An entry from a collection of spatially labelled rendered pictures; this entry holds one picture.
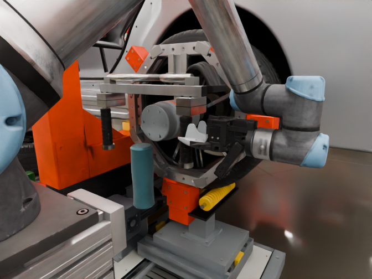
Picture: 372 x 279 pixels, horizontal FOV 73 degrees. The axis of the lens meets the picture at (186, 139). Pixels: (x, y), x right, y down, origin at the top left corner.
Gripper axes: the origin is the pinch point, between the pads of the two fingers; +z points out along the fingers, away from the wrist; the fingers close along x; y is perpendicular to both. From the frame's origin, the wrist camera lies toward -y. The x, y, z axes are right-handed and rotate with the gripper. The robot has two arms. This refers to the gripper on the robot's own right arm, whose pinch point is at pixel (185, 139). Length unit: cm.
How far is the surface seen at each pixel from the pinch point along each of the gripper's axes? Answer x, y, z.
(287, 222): -113, -82, -12
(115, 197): -20, -42, 56
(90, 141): -15, -13, 65
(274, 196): -149, -82, 6
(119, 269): -11, -75, 46
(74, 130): -6, -6, 63
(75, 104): -8, 5, 63
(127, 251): -22, -74, 52
